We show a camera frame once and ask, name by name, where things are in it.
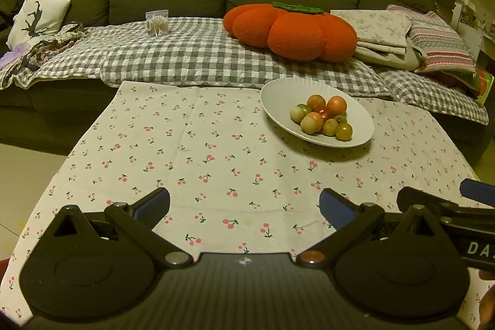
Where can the grey checkered blanket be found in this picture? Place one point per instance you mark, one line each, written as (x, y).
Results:
(174, 55)

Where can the flower patterned cloth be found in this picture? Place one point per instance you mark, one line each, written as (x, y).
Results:
(54, 44)

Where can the dark cloth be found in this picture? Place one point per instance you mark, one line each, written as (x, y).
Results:
(9, 1)

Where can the person's right hand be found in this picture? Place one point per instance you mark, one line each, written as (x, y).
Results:
(488, 305)

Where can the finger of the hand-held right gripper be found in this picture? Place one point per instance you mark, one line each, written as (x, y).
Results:
(437, 208)
(477, 191)

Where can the white cushion with black figure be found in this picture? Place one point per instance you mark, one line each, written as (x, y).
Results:
(44, 11)

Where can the white ribbed plate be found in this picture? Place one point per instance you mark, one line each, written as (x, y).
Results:
(278, 98)

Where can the folded floral cloth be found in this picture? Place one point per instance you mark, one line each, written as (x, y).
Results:
(379, 28)

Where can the cherry print tablecloth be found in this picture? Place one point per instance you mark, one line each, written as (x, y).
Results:
(174, 152)

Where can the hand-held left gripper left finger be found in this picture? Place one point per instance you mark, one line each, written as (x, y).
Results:
(151, 204)

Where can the pile of small fruits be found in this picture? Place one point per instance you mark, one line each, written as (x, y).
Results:
(311, 122)

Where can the green book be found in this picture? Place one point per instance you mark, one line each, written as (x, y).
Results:
(482, 86)

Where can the striped patterned blanket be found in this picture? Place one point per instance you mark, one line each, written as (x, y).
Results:
(441, 44)

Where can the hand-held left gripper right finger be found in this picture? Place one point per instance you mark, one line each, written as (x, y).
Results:
(336, 210)

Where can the purple cloth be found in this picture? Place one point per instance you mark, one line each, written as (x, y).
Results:
(11, 57)

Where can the orange knitted pumpkin cushion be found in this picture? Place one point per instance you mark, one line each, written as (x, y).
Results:
(294, 32)

